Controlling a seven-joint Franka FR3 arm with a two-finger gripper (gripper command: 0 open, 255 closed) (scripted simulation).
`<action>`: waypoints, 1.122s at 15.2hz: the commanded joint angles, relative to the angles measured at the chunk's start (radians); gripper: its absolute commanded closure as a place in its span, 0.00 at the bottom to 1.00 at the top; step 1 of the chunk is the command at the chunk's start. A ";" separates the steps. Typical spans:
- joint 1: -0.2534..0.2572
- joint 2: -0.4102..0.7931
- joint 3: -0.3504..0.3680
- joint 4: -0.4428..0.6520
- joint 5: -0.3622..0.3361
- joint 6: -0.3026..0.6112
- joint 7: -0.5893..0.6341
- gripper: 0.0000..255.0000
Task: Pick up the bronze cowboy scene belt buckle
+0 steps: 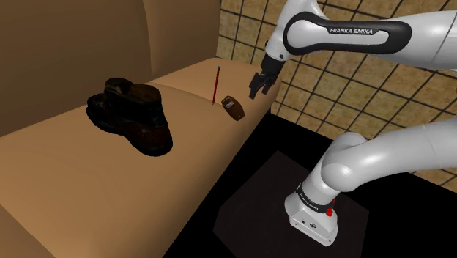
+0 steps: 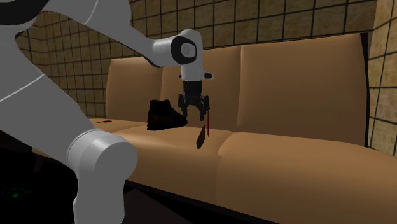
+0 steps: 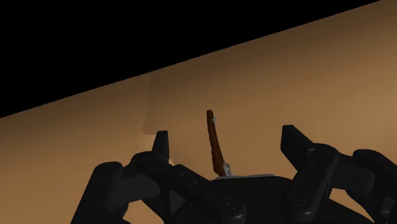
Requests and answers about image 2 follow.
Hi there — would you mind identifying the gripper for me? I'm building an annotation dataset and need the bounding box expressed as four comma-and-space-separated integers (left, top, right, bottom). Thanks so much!
178, 80, 211, 122

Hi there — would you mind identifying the black boot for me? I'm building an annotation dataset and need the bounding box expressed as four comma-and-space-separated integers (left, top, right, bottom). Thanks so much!
146, 99, 189, 131

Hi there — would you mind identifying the brown oval thing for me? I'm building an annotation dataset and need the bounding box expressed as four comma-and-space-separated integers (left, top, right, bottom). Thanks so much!
195, 125, 207, 150

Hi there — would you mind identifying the tan sofa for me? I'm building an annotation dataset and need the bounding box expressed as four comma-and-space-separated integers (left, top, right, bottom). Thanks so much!
32, 32, 397, 224

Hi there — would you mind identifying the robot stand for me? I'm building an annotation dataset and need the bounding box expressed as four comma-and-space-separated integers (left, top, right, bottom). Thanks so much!
0, 129, 79, 224

